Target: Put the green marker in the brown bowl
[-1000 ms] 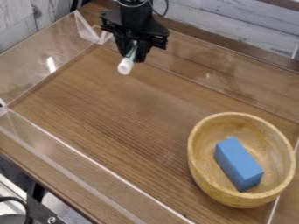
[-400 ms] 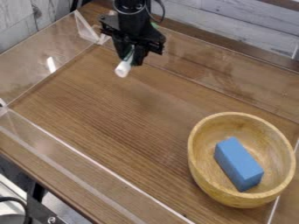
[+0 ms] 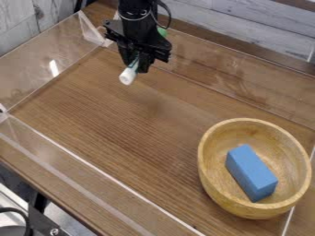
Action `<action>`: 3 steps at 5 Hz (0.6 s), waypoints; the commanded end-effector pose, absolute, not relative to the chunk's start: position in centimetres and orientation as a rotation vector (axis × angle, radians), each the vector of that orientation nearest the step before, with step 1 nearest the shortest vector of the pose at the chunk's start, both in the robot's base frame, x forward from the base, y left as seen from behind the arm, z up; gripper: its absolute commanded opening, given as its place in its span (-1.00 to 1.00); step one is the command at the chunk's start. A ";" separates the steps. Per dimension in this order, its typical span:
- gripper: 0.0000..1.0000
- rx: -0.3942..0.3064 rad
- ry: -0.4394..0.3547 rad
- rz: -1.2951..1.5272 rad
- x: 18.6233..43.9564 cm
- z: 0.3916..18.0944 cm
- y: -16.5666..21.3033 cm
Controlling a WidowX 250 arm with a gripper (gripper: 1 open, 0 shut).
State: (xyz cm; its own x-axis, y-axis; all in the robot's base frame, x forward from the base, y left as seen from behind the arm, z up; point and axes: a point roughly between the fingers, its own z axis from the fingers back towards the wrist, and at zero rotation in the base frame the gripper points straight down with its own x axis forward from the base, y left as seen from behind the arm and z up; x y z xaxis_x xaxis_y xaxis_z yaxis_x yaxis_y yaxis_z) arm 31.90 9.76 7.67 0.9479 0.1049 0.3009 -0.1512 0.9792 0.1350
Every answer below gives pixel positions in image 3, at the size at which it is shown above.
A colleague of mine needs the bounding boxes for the green Expo marker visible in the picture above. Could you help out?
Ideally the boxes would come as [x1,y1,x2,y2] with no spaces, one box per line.
[117,26,172,86]

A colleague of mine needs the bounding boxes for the brown wooden bowl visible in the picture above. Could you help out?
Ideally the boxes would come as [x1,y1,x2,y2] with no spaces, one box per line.
[196,118,311,219]

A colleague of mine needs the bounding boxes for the black cable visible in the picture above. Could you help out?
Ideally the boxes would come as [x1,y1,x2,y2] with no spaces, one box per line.
[0,206,34,236]

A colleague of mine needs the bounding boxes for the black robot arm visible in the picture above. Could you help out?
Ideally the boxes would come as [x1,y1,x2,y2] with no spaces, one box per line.
[103,0,172,74]

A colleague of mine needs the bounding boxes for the blue foam block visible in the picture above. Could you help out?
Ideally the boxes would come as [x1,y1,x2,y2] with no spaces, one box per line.
[225,144,277,202]

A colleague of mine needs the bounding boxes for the clear acrylic corner bracket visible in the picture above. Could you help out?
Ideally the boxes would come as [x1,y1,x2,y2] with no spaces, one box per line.
[77,11,113,48]

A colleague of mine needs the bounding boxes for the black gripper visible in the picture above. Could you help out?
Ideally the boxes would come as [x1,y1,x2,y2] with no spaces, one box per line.
[103,14,172,74]

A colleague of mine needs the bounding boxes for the black metal table leg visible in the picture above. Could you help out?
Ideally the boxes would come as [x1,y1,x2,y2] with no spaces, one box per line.
[32,193,49,213]

